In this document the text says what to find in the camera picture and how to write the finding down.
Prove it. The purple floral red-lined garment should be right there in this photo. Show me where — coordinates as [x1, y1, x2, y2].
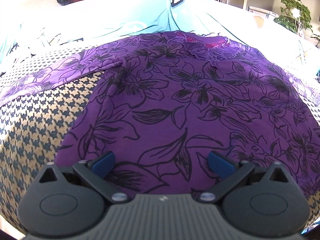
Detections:
[0, 29, 320, 198]

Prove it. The blue cartoon print sofa backrest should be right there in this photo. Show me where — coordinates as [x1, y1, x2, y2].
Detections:
[1, 0, 319, 79]

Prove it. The white chest freezer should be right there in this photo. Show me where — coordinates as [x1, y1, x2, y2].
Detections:
[248, 6, 279, 20]

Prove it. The houndstooth sofa seat cover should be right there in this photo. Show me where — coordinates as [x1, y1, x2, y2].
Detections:
[0, 43, 320, 233]

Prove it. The green potted plant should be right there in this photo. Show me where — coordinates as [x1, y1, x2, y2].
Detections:
[273, 0, 312, 34]

